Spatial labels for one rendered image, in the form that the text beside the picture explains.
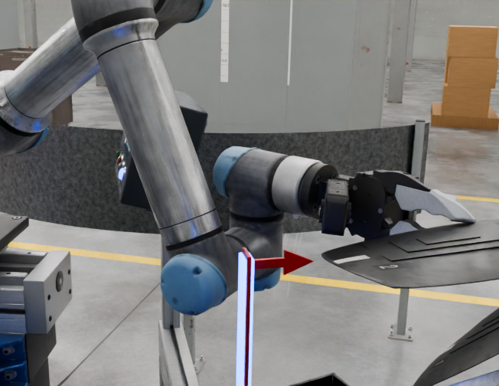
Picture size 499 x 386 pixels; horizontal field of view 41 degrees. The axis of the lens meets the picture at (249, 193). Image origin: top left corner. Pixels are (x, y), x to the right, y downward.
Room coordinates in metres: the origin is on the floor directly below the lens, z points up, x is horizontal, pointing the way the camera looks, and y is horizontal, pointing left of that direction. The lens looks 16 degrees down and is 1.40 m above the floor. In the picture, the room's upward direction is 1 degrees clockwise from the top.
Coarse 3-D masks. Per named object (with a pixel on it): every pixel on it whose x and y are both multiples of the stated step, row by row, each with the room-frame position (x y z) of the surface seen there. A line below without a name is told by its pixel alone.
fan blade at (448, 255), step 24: (384, 240) 0.66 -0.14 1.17; (408, 240) 0.64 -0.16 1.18; (432, 240) 0.63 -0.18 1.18; (456, 240) 0.62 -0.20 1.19; (480, 240) 0.62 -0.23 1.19; (336, 264) 0.59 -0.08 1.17; (360, 264) 0.58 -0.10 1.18; (408, 264) 0.57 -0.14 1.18; (432, 264) 0.56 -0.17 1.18; (456, 264) 0.56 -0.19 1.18; (480, 264) 0.56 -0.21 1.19; (408, 288) 0.49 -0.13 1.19
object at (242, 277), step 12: (240, 264) 0.56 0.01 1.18; (240, 276) 0.56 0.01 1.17; (240, 288) 0.56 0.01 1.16; (240, 300) 0.56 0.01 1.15; (240, 312) 0.56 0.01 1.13; (240, 324) 0.56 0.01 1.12; (240, 336) 0.56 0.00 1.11; (240, 348) 0.56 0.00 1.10; (240, 360) 0.55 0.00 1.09; (240, 372) 0.55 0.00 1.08; (240, 384) 0.55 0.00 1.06
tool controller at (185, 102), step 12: (180, 96) 1.26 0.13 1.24; (180, 108) 1.12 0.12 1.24; (192, 108) 1.13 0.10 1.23; (192, 120) 1.13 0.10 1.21; (204, 120) 1.13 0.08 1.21; (192, 132) 1.13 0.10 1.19; (132, 168) 1.10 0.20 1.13; (120, 180) 1.17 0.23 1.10; (132, 180) 1.10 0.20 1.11; (120, 192) 1.11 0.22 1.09; (132, 192) 1.10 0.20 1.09; (144, 192) 1.11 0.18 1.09; (132, 204) 1.10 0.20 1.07; (144, 204) 1.11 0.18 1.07
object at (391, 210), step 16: (320, 176) 0.81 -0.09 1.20; (336, 176) 0.84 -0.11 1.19; (368, 176) 0.78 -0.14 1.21; (416, 176) 0.80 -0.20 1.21; (304, 192) 0.80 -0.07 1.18; (320, 192) 0.81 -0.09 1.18; (352, 192) 0.76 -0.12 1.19; (368, 192) 0.75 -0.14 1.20; (384, 192) 0.74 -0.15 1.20; (304, 208) 0.80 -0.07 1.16; (352, 208) 0.76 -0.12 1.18; (368, 208) 0.75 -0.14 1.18; (384, 208) 0.74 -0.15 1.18; (400, 208) 0.77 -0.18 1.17; (352, 224) 0.76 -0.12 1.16; (368, 224) 0.74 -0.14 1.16; (384, 224) 0.73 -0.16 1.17
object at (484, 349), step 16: (496, 320) 0.79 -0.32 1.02; (464, 336) 0.85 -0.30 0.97; (480, 336) 0.79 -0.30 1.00; (496, 336) 0.75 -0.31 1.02; (448, 352) 0.83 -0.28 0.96; (464, 352) 0.78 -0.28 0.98; (480, 352) 0.75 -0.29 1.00; (496, 352) 0.72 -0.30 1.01; (432, 368) 0.80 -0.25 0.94; (448, 368) 0.77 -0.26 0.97; (464, 368) 0.74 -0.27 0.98; (416, 384) 0.78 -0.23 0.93; (432, 384) 0.75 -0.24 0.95
